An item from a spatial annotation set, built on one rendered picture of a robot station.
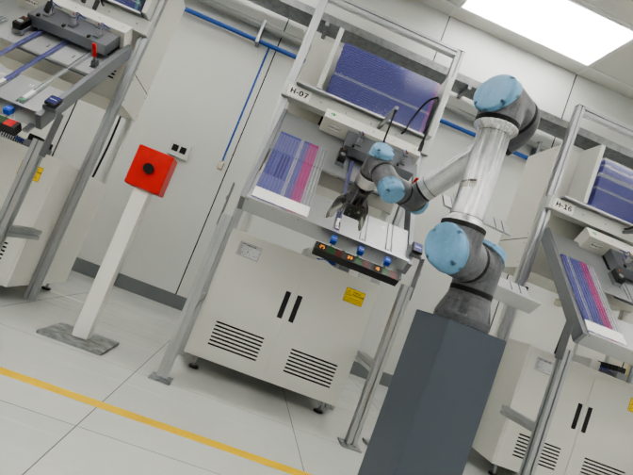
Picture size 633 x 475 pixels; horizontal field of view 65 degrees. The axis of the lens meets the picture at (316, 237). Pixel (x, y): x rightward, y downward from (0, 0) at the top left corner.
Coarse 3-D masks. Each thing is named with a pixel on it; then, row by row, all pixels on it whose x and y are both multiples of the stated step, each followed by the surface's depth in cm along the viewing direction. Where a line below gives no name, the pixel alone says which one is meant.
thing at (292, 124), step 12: (288, 120) 231; (300, 120) 235; (288, 132) 224; (300, 132) 227; (312, 132) 231; (324, 132) 235; (324, 144) 227; (336, 144) 231; (348, 156) 227; (324, 168) 215; (336, 168) 218; (348, 168) 220; (360, 168) 224
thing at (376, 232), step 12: (312, 204) 195; (324, 204) 198; (312, 216) 190; (324, 216) 192; (336, 216) 195; (348, 228) 192; (372, 228) 198; (384, 228) 200; (396, 228) 203; (372, 240) 192; (384, 240) 195; (396, 240) 197; (396, 252) 193
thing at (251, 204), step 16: (256, 208) 185; (272, 208) 183; (288, 224) 187; (304, 224) 185; (320, 224) 185; (320, 240) 189; (352, 240) 186; (368, 256) 190; (384, 256) 189; (400, 256) 188
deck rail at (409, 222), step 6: (414, 168) 238; (414, 174) 234; (408, 216) 214; (408, 222) 210; (408, 228) 206; (408, 234) 203; (408, 240) 199; (408, 246) 196; (408, 252) 194; (408, 258) 191; (408, 264) 189; (402, 270) 192
